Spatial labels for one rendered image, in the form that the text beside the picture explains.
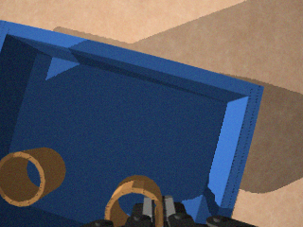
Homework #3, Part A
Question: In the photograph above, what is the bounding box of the bronze bushing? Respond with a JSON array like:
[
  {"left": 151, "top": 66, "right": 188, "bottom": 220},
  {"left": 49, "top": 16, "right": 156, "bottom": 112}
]
[
  {"left": 0, "top": 147, "right": 66, "bottom": 207},
  {"left": 104, "top": 175, "right": 163, "bottom": 227}
]

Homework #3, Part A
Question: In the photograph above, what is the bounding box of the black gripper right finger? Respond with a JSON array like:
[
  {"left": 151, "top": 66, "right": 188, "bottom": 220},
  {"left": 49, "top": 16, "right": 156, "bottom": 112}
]
[{"left": 162, "top": 195, "right": 258, "bottom": 227}]

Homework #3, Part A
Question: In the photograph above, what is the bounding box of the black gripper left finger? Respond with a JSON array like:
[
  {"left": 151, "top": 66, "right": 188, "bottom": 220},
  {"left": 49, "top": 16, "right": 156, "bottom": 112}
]
[{"left": 80, "top": 196, "right": 155, "bottom": 227}]

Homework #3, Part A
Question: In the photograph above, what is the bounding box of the blue crate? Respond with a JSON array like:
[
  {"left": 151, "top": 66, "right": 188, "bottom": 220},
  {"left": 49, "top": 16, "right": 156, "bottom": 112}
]
[{"left": 0, "top": 20, "right": 264, "bottom": 227}]

